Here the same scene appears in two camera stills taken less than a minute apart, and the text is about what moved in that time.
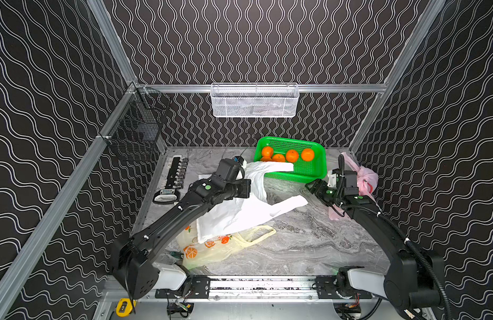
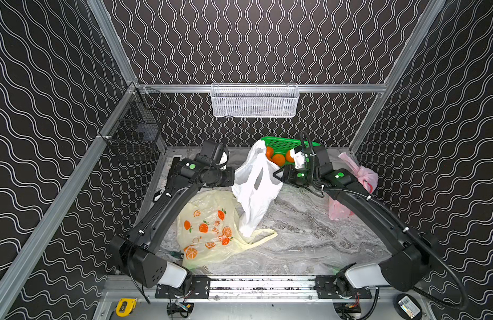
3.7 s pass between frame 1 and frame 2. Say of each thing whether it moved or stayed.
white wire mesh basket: stayed
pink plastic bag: stayed
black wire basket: stayed
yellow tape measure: stayed
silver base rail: stayed
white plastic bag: moved
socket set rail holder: stayed
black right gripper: moved
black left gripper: moved
